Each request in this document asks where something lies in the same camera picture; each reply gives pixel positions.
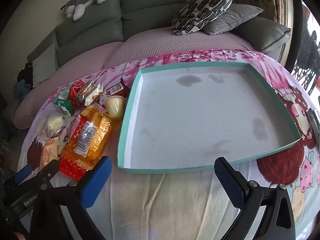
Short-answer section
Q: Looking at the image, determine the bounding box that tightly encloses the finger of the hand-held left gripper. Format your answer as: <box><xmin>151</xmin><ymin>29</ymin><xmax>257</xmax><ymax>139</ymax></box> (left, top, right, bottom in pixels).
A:
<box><xmin>37</xmin><ymin>159</ymin><xmax>60</xmax><ymax>180</ymax></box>
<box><xmin>14</xmin><ymin>166</ymin><xmax>33</xmax><ymax>184</ymax></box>

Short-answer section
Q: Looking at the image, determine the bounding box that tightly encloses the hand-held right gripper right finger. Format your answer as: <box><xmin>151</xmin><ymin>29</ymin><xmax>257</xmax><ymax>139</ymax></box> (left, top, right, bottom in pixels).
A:
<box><xmin>214</xmin><ymin>157</ymin><xmax>297</xmax><ymax>240</ymax></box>

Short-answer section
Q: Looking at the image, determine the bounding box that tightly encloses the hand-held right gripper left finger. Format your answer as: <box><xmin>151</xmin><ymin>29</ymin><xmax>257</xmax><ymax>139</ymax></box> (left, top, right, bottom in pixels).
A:
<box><xmin>30</xmin><ymin>156</ymin><xmax>112</xmax><ymax>240</ymax></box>

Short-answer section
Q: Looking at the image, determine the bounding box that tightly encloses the beige bread packet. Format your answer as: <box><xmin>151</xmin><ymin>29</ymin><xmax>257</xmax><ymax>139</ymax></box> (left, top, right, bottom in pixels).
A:
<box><xmin>40</xmin><ymin>136</ymin><xmax>63</xmax><ymax>170</ymax></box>

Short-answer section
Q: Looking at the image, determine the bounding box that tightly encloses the red patterned snack packet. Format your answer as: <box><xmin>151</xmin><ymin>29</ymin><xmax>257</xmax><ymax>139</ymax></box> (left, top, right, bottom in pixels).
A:
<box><xmin>59</xmin><ymin>112</ymin><xmax>100</xmax><ymax>180</ymax></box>

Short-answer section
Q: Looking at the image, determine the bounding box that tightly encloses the clear bun packet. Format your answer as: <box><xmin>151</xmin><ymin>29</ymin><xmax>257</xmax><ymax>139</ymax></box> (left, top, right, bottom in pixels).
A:
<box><xmin>37</xmin><ymin>112</ymin><xmax>73</xmax><ymax>138</ymax></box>

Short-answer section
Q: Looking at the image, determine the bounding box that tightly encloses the pink snack packet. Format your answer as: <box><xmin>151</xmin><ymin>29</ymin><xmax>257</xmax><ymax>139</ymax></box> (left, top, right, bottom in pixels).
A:
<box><xmin>67</xmin><ymin>116</ymin><xmax>83</xmax><ymax>140</ymax></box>

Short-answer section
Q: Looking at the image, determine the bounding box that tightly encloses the dark green snack packet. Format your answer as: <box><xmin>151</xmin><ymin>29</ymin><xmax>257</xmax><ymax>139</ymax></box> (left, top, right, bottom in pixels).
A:
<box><xmin>53</xmin><ymin>98</ymin><xmax>75</xmax><ymax>115</ymax></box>

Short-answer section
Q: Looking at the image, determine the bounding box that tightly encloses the teal shallow cardboard box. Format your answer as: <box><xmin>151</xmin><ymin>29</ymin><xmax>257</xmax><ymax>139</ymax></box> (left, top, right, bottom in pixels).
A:
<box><xmin>117</xmin><ymin>62</ymin><xmax>301</xmax><ymax>175</ymax></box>

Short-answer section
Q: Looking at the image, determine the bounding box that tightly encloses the cream jelly cup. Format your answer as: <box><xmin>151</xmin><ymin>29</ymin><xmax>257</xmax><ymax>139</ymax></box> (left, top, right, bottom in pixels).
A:
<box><xmin>103</xmin><ymin>95</ymin><xmax>125</xmax><ymax>119</ymax></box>

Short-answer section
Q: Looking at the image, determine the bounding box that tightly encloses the pale green white packet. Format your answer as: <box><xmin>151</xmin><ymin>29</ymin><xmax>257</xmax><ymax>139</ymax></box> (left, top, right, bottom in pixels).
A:
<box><xmin>76</xmin><ymin>80</ymin><xmax>103</xmax><ymax>106</ymax></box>

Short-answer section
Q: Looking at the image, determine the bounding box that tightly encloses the dark red biscuit packet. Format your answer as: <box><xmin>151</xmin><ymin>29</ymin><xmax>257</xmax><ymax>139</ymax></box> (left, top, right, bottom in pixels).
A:
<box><xmin>104</xmin><ymin>78</ymin><xmax>130</xmax><ymax>98</ymax></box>

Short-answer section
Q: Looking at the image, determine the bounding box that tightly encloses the shiny red snack packet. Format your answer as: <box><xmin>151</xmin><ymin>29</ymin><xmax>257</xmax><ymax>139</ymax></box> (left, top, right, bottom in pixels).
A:
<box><xmin>65</xmin><ymin>79</ymin><xmax>87</xmax><ymax>107</ymax></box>

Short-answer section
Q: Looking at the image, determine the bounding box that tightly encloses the dark clothes pile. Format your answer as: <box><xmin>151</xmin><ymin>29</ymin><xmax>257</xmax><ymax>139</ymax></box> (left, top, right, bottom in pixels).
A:
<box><xmin>16</xmin><ymin>62</ymin><xmax>34</xmax><ymax>98</ymax></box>

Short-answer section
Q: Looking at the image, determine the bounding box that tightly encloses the grey metal object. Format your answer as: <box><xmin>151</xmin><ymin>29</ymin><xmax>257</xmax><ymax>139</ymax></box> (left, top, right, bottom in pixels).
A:
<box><xmin>307</xmin><ymin>107</ymin><xmax>320</xmax><ymax>130</ymax></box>

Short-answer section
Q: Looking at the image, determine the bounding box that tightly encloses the pink floral printed cloth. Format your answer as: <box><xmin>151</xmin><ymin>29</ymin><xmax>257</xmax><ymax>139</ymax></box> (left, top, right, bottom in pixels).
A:
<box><xmin>17</xmin><ymin>49</ymin><xmax>320</xmax><ymax>240</ymax></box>

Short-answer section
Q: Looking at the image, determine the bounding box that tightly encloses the black window railing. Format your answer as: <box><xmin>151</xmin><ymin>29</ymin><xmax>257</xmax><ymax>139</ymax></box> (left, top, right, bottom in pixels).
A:
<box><xmin>291</xmin><ymin>30</ymin><xmax>320</xmax><ymax>95</ymax></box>

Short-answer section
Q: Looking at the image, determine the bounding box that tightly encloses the pink waffle sofa cover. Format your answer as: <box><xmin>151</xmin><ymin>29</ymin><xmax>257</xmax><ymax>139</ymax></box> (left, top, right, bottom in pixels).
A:
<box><xmin>14</xmin><ymin>29</ymin><xmax>263</xmax><ymax>129</ymax></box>

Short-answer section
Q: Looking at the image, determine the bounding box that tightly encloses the plain grey cushion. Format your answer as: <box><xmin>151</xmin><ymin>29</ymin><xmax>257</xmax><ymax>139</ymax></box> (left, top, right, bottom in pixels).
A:
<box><xmin>202</xmin><ymin>4</ymin><xmax>264</xmax><ymax>36</ymax></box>

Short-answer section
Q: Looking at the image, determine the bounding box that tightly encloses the grey white plush dog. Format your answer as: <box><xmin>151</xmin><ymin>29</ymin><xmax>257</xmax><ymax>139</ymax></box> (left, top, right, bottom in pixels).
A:
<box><xmin>60</xmin><ymin>0</ymin><xmax>112</xmax><ymax>21</ymax></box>

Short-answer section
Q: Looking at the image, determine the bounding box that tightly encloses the black white patterned cushion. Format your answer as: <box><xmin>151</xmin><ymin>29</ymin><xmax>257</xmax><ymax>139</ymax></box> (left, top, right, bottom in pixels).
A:
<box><xmin>171</xmin><ymin>0</ymin><xmax>235</xmax><ymax>36</ymax></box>

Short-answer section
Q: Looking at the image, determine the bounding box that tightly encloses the grey sofa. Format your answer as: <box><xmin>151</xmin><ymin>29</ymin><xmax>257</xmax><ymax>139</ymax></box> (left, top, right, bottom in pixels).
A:
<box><xmin>5</xmin><ymin>0</ymin><xmax>292</xmax><ymax>130</ymax></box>

